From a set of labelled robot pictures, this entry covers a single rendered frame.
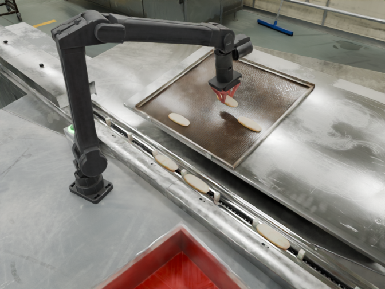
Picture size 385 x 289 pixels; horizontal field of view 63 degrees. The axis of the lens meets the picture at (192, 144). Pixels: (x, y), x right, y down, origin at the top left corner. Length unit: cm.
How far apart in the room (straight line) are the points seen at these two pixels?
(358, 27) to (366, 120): 343
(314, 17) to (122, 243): 424
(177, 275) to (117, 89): 97
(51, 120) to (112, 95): 29
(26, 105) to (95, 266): 90
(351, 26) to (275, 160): 371
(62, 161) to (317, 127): 90
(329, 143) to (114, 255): 74
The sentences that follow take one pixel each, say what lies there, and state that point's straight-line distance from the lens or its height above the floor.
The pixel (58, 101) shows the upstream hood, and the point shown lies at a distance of 141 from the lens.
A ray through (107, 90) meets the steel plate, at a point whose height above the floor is 82.
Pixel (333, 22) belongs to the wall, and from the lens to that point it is 470.
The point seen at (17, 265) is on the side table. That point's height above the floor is 82.
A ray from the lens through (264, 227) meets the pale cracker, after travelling 91.
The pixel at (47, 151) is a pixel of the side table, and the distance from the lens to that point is 129.
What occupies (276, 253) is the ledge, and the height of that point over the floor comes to 86.
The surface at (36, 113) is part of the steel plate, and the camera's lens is 152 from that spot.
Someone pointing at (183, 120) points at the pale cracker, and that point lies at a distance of 116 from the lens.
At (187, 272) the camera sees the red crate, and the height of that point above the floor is 82.
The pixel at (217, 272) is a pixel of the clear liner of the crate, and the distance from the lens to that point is 79.
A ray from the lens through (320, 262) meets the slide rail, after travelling 91.
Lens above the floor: 160
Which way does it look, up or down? 41 degrees down
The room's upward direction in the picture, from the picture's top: 1 degrees counter-clockwise
